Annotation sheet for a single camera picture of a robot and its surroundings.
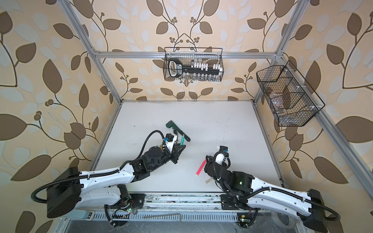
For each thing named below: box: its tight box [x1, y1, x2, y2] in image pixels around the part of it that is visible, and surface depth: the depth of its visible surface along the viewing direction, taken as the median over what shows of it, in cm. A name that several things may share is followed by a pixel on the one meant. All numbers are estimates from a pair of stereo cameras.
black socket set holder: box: [168, 58, 221, 78], surface depth 85 cm
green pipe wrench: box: [165, 119, 191, 142], surface depth 107 cm
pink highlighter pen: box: [195, 159, 207, 176], surface depth 87 cm
